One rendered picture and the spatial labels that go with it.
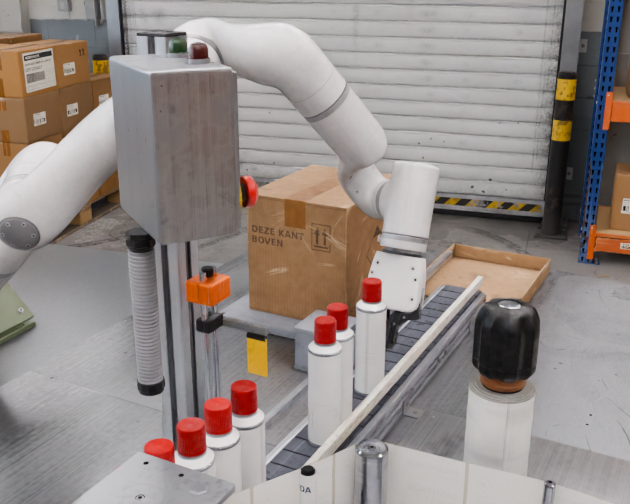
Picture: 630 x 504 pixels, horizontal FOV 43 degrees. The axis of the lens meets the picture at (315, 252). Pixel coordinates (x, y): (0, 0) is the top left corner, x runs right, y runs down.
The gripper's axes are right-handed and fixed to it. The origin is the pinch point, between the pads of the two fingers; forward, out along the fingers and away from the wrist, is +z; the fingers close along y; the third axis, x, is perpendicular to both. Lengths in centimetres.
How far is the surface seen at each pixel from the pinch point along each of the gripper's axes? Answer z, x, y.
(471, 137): -92, 373, -101
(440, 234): -26, 349, -103
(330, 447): 14.2, -28.7, 4.4
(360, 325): -2.4, -12.3, -0.7
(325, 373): 3.8, -28.7, 1.6
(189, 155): -23, -65, -2
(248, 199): -19, -57, 1
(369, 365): 4.2, -9.8, 1.1
